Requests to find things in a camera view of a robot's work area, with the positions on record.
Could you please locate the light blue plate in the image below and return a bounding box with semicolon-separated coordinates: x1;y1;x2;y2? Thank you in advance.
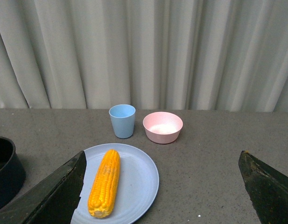
71;143;159;224

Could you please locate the black pot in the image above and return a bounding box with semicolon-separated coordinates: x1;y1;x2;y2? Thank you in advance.
0;137;26;209

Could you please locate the light blue cup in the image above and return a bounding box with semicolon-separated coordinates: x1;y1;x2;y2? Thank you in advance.
109;104;136;139

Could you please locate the pink bowl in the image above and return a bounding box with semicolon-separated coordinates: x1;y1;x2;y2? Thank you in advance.
142;112;183;144

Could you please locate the grey curtain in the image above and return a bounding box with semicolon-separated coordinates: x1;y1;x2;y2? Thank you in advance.
0;0;288;112

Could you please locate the yellow corn cob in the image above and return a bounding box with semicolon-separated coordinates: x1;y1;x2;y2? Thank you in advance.
87;149;120;218

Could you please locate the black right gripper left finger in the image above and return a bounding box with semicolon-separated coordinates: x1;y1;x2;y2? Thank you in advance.
0;151;87;224

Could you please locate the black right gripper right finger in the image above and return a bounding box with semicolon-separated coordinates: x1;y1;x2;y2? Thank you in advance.
238;151;288;224

